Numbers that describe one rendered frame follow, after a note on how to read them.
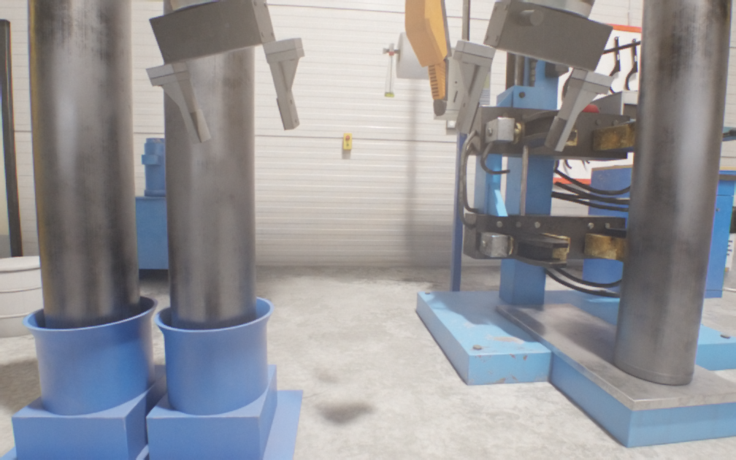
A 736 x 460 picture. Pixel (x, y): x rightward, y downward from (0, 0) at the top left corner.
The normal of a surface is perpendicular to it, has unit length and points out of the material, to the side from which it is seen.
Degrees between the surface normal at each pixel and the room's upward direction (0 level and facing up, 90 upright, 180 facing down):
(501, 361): 90
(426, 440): 0
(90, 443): 90
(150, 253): 90
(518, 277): 90
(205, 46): 114
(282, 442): 0
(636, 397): 0
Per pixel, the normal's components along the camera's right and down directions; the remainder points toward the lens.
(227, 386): 0.52, 0.10
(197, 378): 0.03, 0.11
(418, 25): -0.60, 0.44
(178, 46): -0.13, 0.49
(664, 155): -0.80, 0.04
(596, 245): -0.94, 0.02
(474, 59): 0.08, 0.50
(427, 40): -0.40, 0.83
